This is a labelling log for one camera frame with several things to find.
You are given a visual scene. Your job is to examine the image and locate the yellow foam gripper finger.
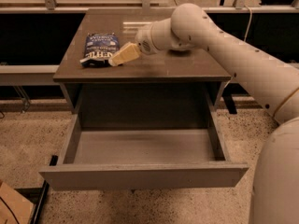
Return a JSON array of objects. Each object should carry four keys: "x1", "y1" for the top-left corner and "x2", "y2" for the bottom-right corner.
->
[{"x1": 108, "y1": 42, "x2": 141, "y2": 66}]

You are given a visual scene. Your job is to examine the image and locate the blue chip bag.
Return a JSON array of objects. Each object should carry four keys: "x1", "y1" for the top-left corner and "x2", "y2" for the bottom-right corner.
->
[{"x1": 80, "y1": 34, "x2": 120, "y2": 68}]

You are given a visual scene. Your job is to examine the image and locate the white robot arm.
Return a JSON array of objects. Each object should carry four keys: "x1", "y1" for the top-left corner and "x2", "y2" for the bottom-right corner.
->
[{"x1": 108, "y1": 4, "x2": 299, "y2": 224}]

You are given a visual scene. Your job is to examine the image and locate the grey cabinet with glossy top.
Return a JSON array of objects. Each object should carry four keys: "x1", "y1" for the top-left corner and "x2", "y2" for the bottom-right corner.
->
[{"x1": 53, "y1": 9, "x2": 229, "y2": 130}]

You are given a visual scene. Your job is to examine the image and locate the open grey top drawer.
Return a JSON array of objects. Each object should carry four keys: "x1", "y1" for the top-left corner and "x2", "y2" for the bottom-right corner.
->
[{"x1": 39, "y1": 115, "x2": 249, "y2": 190}]

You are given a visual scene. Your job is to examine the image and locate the cardboard box lower left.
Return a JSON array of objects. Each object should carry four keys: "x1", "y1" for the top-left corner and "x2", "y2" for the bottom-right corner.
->
[{"x1": 0, "y1": 181, "x2": 34, "y2": 224}]

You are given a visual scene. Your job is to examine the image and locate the metal railing frame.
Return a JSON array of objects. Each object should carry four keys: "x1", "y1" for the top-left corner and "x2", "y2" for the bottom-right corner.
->
[{"x1": 0, "y1": 0, "x2": 299, "y2": 88}]

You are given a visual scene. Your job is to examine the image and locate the white cable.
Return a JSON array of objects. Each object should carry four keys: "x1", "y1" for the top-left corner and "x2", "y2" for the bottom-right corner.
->
[{"x1": 242, "y1": 5, "x2": 253, "y2": 43}]

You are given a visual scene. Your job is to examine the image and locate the black floor frame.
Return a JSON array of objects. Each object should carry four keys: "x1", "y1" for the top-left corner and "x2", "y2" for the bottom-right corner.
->
[{"x1": 14, "y1": 154, "x2": 59, "y2": 224}]

